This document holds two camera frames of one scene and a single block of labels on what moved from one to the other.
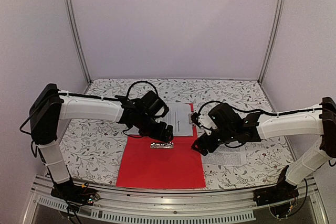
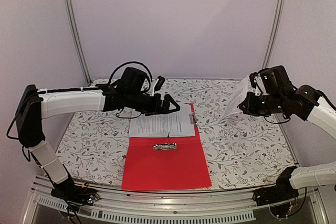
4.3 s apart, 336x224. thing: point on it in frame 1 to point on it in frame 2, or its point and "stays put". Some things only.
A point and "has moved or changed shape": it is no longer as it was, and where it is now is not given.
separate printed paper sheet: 224,155 to 241,94
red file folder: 142,166 has moved or changed shape
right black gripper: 200,140 to 249,108
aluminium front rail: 216,206 stays put
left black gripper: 159,135 to 157,108
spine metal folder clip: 163,145 has moved or changed shape
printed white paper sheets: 178,118 stays put
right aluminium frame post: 275,28 stays put
